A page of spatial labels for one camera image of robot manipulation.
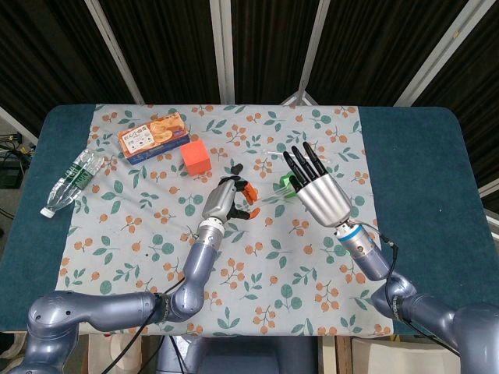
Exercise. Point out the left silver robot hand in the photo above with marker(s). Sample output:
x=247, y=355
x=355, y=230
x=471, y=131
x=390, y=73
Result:
x=220, y=200

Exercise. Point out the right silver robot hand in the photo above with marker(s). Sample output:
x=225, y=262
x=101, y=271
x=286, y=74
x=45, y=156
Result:
x=323, y=198

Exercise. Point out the clear pipette tube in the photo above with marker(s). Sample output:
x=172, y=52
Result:
x=278, y=195

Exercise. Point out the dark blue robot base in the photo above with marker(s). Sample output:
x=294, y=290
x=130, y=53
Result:
x=241, y=356

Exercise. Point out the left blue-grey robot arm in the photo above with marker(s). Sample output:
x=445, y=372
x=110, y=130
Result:
x=97, y=311

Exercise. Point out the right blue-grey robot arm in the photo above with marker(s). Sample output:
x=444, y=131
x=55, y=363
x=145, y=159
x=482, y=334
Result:
x=429, y=311

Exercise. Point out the small black object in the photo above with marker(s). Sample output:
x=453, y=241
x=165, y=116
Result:
x=236, y=168

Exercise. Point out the green toy brick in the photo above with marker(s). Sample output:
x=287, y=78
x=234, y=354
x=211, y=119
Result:
x=285, y=183

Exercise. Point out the orange cube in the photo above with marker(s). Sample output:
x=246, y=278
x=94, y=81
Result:
x=197, y=157

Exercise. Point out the clear glass pipette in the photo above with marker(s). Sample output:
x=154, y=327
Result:
x=273, y=153

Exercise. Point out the floral print tablecloth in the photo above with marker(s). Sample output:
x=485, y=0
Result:
x=273, y=272

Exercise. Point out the orange biscuit box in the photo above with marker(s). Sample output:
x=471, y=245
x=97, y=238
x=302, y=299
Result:
x=152, y=136

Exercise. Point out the teal table cover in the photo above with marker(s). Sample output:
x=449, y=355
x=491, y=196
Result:
x=421, y=175

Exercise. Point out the clear plastic water bottle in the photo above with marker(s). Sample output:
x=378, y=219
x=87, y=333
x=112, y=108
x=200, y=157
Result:
x=76, y=175

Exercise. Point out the beige box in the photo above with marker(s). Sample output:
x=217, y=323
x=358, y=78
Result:
x=405, y=358

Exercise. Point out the white bag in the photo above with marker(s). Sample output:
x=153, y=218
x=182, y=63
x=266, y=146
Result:
x=124, y=354

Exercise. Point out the beige shoe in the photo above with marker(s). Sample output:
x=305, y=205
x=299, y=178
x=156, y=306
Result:
x=16, y=344

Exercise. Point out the white frame pole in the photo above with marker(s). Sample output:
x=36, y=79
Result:
x=440, y=50
x=113, y=46
x=224, y=50
x=313, y=43

